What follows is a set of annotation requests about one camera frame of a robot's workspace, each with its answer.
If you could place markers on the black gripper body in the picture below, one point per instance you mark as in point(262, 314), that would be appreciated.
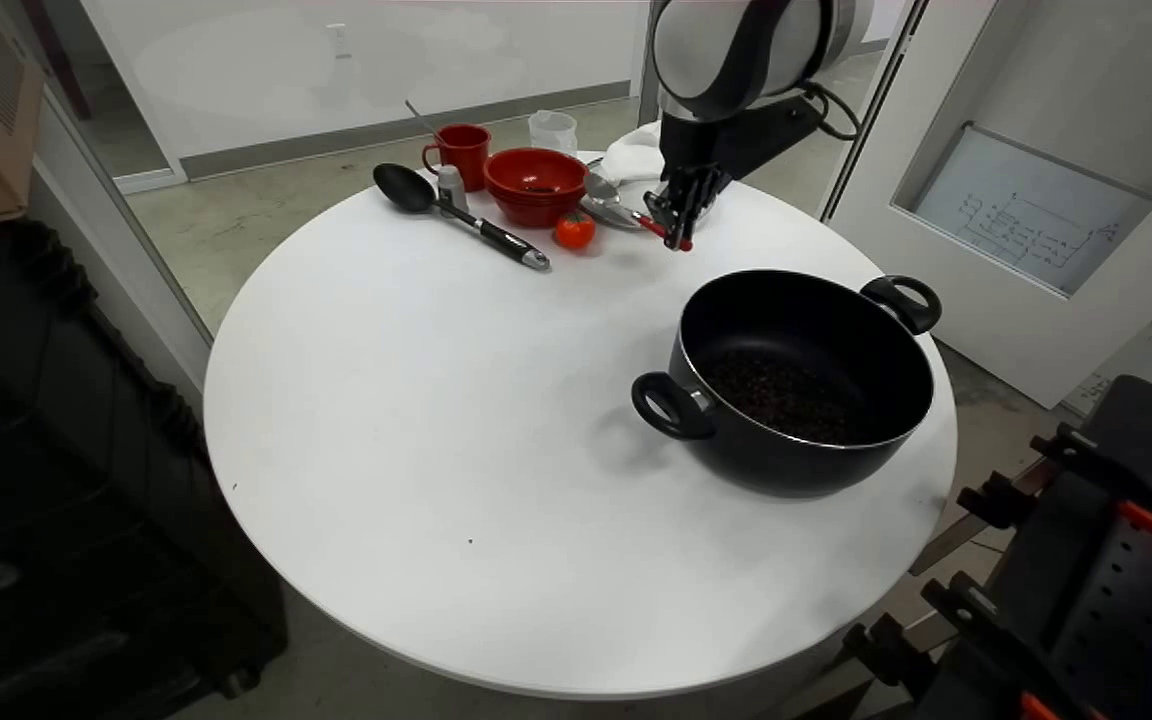
point(698, 151)

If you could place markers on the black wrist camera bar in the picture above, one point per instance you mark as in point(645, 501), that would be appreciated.
point(782, 124)

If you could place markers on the white cloth towel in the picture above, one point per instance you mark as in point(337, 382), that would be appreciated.
point(630, 159)

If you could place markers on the white door panel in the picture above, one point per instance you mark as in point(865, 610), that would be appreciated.
point(896, 225)

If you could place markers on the clear plastic cup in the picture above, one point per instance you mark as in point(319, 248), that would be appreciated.
point(555, 128)

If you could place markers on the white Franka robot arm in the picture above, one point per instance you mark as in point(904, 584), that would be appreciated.
point(736, 54)

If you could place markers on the black perforated breadboard table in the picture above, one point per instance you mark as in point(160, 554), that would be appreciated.
point(1138, 613)

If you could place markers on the sheet with handwriting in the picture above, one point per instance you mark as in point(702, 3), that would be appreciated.
point(1031, 205)

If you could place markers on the black orange toggle clamp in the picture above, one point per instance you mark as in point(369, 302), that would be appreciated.
point(988, 605)
point(1001, 501)

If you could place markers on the red mug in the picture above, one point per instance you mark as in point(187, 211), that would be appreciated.
point(464, 151)

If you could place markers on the dark beans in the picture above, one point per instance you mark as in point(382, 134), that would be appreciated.
point(788, 393)

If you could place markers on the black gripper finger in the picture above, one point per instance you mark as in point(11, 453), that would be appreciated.
point(667, 212)
point(693, 211)

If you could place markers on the large black ladle spoon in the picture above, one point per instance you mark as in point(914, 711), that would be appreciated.
point(401, 187)

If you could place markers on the red plastic bowl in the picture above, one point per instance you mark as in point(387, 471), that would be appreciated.
point(536, 189)

